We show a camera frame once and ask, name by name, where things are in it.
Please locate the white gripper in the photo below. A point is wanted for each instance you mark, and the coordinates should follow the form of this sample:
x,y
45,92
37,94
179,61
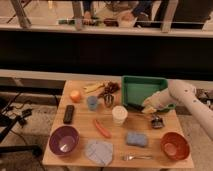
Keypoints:
x,y
151,104

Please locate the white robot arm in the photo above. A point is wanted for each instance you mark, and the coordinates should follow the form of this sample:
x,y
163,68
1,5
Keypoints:
x,y
181,92

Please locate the green plastic tray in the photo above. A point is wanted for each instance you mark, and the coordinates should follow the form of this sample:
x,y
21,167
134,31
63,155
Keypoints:
x,y
135,89

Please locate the white paper cup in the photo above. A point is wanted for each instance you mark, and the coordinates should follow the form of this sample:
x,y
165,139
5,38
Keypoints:
x,y
119,114

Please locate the blue sponge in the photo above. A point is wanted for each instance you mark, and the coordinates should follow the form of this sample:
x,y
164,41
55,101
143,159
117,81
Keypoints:
x,y
136,139

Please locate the orange red bowl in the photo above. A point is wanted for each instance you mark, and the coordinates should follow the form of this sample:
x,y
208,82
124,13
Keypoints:
x,y
175,146

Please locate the brown dried plant bunch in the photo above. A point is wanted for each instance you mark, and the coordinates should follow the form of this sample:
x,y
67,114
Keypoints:
x,y
110,88

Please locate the orange carrot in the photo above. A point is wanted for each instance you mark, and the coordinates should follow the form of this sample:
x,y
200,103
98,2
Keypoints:
x,y
101,129

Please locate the silver fork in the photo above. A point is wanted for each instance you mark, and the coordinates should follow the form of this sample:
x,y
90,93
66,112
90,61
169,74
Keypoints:
x,y
131,157

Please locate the small blue cup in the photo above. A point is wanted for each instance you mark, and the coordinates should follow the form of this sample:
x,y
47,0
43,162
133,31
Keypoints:
x,y
92,102

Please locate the grey blue folded cloth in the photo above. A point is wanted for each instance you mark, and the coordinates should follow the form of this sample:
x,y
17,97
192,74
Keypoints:
x,y
100,152

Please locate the orange fruit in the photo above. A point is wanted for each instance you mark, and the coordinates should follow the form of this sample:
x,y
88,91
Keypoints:
x,y
75,96

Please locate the black remote control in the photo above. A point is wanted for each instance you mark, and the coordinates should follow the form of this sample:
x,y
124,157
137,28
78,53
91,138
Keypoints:
x,y
68,114

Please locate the person in background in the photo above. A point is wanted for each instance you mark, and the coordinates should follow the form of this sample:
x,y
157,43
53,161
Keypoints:
x,y
119,13

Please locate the purple bowl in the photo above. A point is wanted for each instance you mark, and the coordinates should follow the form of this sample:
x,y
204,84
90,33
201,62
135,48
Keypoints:
x,y
63,140

